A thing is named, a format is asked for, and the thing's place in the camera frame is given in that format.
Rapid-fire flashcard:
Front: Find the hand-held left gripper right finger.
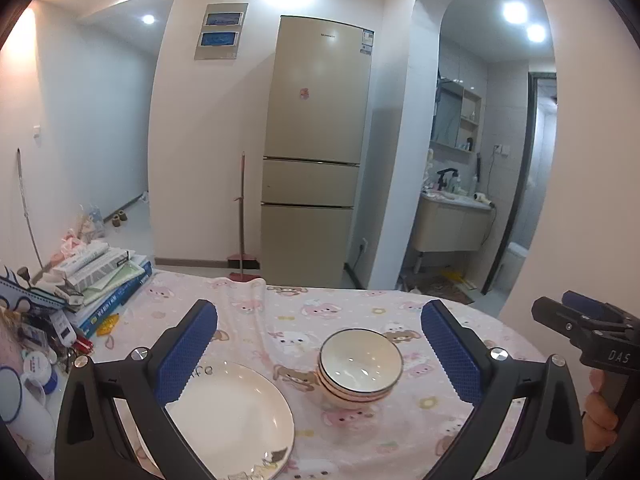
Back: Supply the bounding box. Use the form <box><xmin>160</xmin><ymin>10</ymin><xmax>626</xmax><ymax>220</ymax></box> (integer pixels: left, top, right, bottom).
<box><xmin>421</xmin><ymin>299</ymin><xmax>587</xmax><ymax>480</ymax></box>

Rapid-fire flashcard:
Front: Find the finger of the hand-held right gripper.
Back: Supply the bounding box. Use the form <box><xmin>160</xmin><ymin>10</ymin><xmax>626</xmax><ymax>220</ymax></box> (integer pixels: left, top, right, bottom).
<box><xmin>561</xmin><ymin>290</ymin><xmax>639</xmax><ymax>332</ymax></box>
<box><xmin>531</xmin><ymin>296</ymin><xmax>596</xmax><ymax>349</ymax></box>

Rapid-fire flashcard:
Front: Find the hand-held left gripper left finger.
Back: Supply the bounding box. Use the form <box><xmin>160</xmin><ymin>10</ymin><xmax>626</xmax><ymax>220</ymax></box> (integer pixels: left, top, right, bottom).
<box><xmin>54</xmin><ymin>299</ymin><xmax>219</xmax><ymax>480</ymax></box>

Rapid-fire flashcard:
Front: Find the white eared plate black lettering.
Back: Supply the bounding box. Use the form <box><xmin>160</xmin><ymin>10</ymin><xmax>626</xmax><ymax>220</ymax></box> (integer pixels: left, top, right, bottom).
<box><xmin>135</xmin><ymin>360</ymin><xmax>296</xmax><ymax>480</ymax></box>

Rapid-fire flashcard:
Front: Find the white ribbed bowl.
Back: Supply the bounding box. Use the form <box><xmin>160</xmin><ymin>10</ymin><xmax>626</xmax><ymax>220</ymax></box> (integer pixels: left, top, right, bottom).
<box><xmin>318</xmin><ymin>328</ymin><xmax>404</xmax><ymax>395</ymax></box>

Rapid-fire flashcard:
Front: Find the person's right hand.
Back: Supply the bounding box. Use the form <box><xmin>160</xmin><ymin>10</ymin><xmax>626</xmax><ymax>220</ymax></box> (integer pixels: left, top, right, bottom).
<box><xmin>582</xmin><ymin>367</ymin><xmax>621</xmax><ymax>454</ymax></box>

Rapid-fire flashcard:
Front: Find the patterned floor mat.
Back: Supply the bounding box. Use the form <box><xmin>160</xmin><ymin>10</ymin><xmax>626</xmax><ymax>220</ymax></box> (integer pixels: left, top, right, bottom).
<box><xmin>415</xmin><ymin>274</ymin><xmax>478</xmax><ymax>305</ymax></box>

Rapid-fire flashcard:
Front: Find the white toilet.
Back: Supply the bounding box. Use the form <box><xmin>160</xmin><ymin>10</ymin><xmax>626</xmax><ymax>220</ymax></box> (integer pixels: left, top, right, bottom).
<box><xmin>500</xmin><ymin>242</ymin><xmax>528</xmax><ymax>291</ymax></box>

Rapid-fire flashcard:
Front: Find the pink printed tablecloth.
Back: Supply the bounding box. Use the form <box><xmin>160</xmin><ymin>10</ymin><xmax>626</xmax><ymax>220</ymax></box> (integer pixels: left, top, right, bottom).
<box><xmin>47</xmin><ymin>267</ymin><xmax>550</xmax><ymax>480</ymax></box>

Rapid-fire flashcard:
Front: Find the pale green book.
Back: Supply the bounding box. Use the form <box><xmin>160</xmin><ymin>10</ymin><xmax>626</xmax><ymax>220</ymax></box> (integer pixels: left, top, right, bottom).
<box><xmin>75</xmin><ymin>261</ymin><xmax>147</xmax><ymax>306</ymax></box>

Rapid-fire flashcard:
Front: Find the beige vanity cabinet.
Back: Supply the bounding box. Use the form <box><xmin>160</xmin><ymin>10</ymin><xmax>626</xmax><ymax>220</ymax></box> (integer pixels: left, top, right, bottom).
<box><xmin>412</xmin><ymin>195</ymin><xmax>496</xmax><ymax>253</ymax></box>

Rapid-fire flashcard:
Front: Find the grey striped long box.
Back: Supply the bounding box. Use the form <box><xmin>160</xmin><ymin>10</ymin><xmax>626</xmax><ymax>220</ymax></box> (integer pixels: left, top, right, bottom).
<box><xmin>52</xmin><ymin>246</ymin><xmax>132</xmax><ymax>290</ymax></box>

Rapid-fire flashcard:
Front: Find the small white device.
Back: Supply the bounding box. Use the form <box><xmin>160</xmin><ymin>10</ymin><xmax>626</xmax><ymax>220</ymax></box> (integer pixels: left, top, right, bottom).
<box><xmin>53</xmin><ymin>311</ymin><xmax>77</xmax><ymax>350</ymax></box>

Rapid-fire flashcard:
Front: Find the wooden pole with red base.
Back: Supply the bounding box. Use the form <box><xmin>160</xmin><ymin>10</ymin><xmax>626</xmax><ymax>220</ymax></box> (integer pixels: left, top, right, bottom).
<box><xmin>227</xmin><ymin>151</ymin><xmax>266</xmax><ymax>282</ymax></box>

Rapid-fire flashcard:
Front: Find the white blue tape roll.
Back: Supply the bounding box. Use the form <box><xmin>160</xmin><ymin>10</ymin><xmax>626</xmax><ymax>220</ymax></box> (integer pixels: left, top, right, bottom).
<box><xmin>21</xmin><ymin>351</ymin><xmax>60</xmax><ymax>395</ymax></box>

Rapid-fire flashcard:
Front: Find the clear plastic bag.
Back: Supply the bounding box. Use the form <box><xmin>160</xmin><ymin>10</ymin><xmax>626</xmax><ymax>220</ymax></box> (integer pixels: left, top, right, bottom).
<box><xmin>75</xmin><ymin>204</ymin><xmax>106</xmax><ymax>241</ymax></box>

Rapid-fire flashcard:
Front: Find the blue cartoon card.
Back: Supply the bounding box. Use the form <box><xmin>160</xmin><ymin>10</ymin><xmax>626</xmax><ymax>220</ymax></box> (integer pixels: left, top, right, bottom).
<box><xmin>0</xmin><ymin>267</ymin><xmax>67</xmax><ymax>311</ymax></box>

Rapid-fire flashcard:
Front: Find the white enamel mug blue rim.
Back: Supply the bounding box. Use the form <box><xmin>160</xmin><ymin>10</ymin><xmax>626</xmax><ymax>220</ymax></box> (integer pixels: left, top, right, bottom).
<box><xmin>0</xmin><ymin>366</ymin><xmax>47</xmax><ymax>421</ymax></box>

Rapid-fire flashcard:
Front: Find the thin metal rod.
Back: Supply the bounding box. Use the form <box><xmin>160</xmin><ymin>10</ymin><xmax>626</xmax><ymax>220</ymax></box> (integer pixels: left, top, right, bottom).
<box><xmin>17</xmin><ymin>149</ymin><xmax>43</xmax><ymax>268</ymax></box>

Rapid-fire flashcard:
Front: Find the mirror cabinet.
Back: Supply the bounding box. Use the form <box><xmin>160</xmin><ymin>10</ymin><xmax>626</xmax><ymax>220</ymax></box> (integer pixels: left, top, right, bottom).
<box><xmin>432</xmin><ymin>80</ymin><xmax>483</xmax><ymax>153</ymax></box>

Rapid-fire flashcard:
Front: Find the beige refrigerator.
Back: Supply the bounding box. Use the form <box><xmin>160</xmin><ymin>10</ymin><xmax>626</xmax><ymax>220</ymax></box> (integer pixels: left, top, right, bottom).
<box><xmin>260</xmin><ymin>15</ymin><xmax>375</xmax><ymax>288</ymax></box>

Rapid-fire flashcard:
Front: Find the black door frame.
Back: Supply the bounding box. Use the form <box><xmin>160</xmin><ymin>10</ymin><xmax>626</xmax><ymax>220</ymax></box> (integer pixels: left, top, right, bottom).
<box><xmin>482</xmin><ymin>72</ymin><xmax>558</xmax><ymax>296</ymax></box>

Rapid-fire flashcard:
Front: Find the grey wall panel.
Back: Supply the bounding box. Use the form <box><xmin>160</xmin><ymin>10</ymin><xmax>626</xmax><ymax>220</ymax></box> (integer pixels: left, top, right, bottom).
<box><xmin>194</xmin><ymin>2</ymin><xmax>249</xmax><ymax>61</ymax></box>

